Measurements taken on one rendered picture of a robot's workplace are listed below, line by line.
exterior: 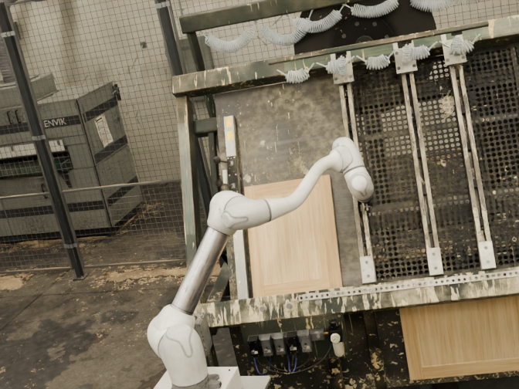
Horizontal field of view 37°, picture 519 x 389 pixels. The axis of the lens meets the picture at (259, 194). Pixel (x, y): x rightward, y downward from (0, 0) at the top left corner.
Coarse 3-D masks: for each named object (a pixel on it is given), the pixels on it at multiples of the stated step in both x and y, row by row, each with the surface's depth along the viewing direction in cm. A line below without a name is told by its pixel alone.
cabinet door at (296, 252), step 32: (256, 192) 394; (288, 192) 390; (320, 192) 386; (288, 224) 386; (320, 224) 383; (256, 256) 386; (288, 256) 383; (320, 256) 379; (256, 288) 382; (288, 288) 379; (320, 288) 375
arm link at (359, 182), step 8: (352, 168) 340; (360, 168) 340; (344, 176) 343; (352, 176) 336; (360, 176) 334; (368, 176) 339; (352, 184) 334; (360, 184) 333; (368, 184) 334; (352, 192) 337; (360, 192) 335; (368, 192) 337
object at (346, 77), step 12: (348, 72) 388; (348, 84) 391; (348, 96) 389; (348, 108) 391; (348, 120) 390; (348, 132) 385; (360, 204) 378; (360, 216) 377; (360, 228) 372; (360, 240) 371; (360, 252) 370; (372, 252) 373; (372, 264) 367; (372, 276) 366
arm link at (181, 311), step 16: (224, 192) 333; (224, 208) 324; (208, 224) 332; (208, 240) 330; (224, 240) 331; (208, 256) 329; (192, 272) 330; (208, 272) 331; (192, 288) 329; (176, 304) 330; (192, 304) 330; (160, 320) 329; (176, 320) 326; (192, 320) 331; (160, 336) 324
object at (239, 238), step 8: (224, 120) 405; (232, 120) 404; (232, 128) 403; (232, 144) 400; (232, 152) 399; (240, 192) 396; (240, 232) 389; (240, 240) 388; (240, 248) 387; (240, 256) 386; (240, 264) 385; (240, 272) 384; (240, 280) 383; (248, 280) 386; (240, 288) 382; (248, 288) 383; (240, 296) 381; (248, 296) 381
